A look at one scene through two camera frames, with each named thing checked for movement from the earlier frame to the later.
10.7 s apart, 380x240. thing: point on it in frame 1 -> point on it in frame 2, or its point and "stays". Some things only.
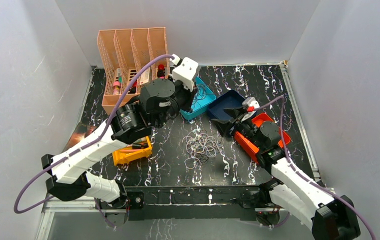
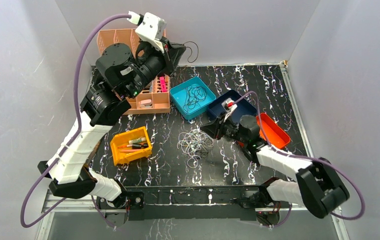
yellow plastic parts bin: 125,155 stays
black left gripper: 183,98 -> 170,55
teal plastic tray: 202,97 stays
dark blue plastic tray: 231,99 stays
